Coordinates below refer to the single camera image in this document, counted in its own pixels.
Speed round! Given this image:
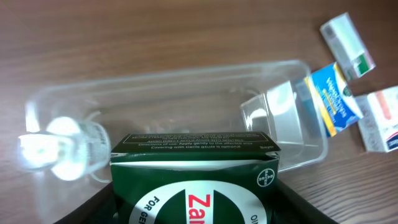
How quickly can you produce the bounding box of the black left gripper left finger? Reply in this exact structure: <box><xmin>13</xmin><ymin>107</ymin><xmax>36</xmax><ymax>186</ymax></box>
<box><xmin>55</xmin><ymin>182</ymin><xmax>117</xmax><ymax>224</ymax></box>

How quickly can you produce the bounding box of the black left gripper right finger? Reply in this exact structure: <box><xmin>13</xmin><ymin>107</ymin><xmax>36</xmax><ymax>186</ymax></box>
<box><xmin>272</xmin><ymin>180</ymin><xmax>338</xmax><ymax>224</ymax></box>

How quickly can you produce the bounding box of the green Zam-Buk ointment box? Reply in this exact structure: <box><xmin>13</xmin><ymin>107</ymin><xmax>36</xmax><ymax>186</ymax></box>
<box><xmin>110</xmin><ymin>132</ymin><xmax>280</xmax><ymax>224</ymax></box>

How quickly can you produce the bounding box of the blue VapoDrops lozenge box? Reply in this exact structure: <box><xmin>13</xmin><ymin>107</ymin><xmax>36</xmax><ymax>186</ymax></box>
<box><xmin>304</xmin><ymin>62</ymin><xmax>363</xmax><ymax>138</ymax></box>

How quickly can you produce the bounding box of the clear plastic container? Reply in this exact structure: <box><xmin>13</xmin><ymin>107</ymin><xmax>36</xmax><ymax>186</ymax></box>
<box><xmin>17</xmin><ymin>59</ymin><xmax>329</xmax><ymax>187</ymax></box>

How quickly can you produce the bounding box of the white Hansaplast plaster box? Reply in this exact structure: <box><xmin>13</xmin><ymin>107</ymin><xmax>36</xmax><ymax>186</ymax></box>
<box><xmin>356</xmin><ymin>86</ymin><xmax>397</xmax><ymax>152</ymax></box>

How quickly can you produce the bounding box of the white green medicine box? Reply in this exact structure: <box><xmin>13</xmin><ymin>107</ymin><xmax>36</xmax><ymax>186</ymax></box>
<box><xmin>320</xmin><ymin>12</ymin><xmax>376</xmax><ymax>80</ymax></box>

